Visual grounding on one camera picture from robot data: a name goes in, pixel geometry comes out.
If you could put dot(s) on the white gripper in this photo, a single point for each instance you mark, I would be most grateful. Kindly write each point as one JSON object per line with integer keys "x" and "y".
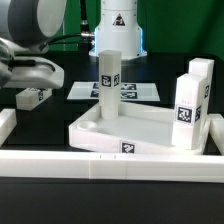
{"x": 34, "y": 72}

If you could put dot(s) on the white desk top tray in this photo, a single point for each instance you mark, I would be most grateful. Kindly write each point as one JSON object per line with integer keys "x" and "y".
{"x": 138, "y": 129}

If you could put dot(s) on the printed marker sheet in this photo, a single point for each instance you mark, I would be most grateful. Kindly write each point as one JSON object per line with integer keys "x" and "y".
{"x": 129, "y": 91}

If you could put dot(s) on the black connector post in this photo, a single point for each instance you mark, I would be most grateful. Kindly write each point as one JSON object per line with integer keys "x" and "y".
{"x": 84, "y": 26}

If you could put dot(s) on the white U-shaped fence frame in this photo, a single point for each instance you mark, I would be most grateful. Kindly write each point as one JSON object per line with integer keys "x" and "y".
{"x": 87, "y": 165}

